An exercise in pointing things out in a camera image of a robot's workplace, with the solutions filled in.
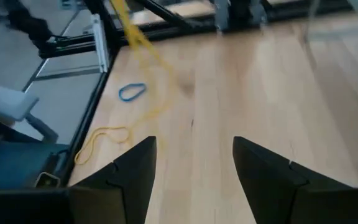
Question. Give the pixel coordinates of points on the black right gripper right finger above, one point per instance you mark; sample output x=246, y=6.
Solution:
x=275, y=199

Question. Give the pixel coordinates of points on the yellow rubber band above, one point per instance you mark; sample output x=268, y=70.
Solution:
x=78, y=158
x=134, y=34

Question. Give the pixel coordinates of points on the blue rubber band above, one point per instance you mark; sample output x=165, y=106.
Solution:
x=120, y=94

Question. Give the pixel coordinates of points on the light gray chair armrest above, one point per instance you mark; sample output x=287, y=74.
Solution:
x=8, y=102

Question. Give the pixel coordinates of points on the silver frame bracket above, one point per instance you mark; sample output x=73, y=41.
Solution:
x=101, y=46

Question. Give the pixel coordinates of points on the black aluminium table frame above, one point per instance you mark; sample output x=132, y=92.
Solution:
x=86, y=124

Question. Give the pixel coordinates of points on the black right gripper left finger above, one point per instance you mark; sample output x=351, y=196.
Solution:
x=126, y=196

